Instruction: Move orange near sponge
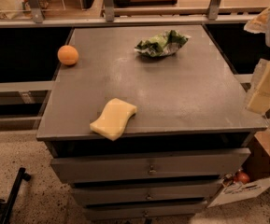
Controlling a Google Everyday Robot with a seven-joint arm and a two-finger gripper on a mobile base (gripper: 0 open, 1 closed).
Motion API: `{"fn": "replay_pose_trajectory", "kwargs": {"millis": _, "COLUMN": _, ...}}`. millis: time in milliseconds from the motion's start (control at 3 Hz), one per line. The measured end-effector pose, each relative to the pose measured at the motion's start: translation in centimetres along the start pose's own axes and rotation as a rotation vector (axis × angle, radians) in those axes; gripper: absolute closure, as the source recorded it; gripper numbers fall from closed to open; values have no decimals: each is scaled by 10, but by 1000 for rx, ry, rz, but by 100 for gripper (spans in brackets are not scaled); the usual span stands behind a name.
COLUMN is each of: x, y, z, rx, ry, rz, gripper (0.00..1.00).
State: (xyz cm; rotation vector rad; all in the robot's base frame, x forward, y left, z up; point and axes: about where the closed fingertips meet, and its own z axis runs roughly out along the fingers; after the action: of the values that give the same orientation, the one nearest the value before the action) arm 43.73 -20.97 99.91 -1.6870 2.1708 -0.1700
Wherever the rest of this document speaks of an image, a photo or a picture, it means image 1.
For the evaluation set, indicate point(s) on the orange fruit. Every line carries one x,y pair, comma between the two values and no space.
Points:
67,55

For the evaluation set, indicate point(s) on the yellow sponge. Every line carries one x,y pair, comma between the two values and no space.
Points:
113,119

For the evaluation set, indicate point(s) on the grey drawer cabinet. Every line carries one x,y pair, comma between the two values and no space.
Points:
185,102

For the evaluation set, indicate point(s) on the green crumpled chip bag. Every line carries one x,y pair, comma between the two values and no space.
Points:
162,45

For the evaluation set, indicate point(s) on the cardboard box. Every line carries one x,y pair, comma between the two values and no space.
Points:
256,167

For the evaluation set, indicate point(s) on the top grey drawer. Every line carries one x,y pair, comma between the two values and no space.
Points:
149,165

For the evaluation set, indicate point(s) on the grey drawer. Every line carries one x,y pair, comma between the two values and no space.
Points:
149,165
144,210
146,192

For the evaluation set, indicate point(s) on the red onion in box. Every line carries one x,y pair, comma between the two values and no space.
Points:
242,177

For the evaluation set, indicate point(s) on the middle grey drawer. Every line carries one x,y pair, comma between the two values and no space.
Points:
146,192

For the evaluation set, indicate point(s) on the bottom grey drawer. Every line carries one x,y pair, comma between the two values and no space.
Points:
144,210

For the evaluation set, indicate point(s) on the black stand leg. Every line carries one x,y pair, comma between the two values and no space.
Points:
21,176

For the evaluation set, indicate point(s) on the metal railing frame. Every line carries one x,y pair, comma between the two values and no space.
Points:
58,13

